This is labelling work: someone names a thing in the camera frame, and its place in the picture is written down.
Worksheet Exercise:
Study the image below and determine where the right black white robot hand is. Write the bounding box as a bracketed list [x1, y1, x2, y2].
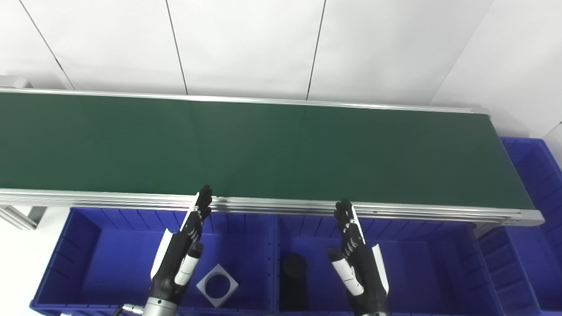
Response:
[327, 199, 390, 315]

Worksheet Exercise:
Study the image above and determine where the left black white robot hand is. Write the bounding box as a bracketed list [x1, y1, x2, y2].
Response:
[149, 184, 213, 304]

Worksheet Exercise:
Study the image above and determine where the white square part round hole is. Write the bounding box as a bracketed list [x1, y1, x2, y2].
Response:
[196, 263, 239, 308]

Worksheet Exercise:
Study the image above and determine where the blue plastic bin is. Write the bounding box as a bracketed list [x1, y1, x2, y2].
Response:
[476, 137, 562, 316]
[30, 207, 278, 316]
[274, 214, 505, 316]

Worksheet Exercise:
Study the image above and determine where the black cylinder part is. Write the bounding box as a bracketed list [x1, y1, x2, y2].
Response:
[279, 253, 308, 313]

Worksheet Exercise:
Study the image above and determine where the green conveyor belt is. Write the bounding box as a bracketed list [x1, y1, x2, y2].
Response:
[0, 87, 545, 227]

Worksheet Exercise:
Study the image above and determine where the aluminium conveyor leg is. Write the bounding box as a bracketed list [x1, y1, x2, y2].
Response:
[0, 205, 47, 231]

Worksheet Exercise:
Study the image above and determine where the grey conveyor motor housing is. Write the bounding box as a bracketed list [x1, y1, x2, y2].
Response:
[0, 75, 33, 90]

